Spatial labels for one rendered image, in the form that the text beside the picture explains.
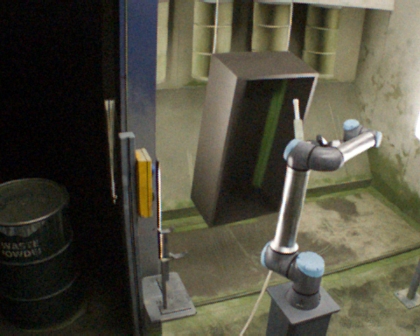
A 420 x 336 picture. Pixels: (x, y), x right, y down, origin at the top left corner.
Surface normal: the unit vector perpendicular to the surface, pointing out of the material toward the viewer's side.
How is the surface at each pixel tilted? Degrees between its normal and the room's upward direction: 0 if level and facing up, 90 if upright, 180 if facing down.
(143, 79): 90
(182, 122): 57
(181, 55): 90
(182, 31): 90
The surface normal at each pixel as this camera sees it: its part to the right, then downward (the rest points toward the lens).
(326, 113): 0.39, -0.10
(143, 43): 0.41, 0.46
